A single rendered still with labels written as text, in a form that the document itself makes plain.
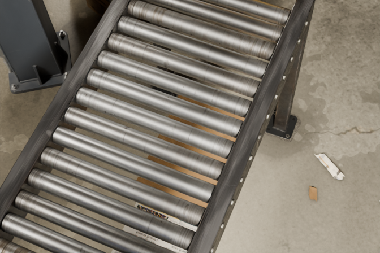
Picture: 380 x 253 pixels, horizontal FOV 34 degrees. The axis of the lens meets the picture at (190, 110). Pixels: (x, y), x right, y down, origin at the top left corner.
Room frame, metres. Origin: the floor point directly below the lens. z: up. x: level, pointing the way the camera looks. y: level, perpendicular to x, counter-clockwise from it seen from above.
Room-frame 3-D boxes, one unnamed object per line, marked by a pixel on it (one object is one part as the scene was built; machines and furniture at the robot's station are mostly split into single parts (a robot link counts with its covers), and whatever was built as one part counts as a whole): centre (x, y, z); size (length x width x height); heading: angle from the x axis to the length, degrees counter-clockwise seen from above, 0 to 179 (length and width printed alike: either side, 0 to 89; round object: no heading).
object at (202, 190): (0.66, 0.16, 0.77); 0.47 x 0.05 x 0.05; 63
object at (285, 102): (1.11, -0.36, 0.34); 0.06 x 0.06 x 0.68; 63
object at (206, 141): (0.77, 0.10, 0.77); 0.47 x 0.05 x 0.05; 63
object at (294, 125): (1.11, -0.36, 0.01); 0.14 x 0.13 x 0.01; 63
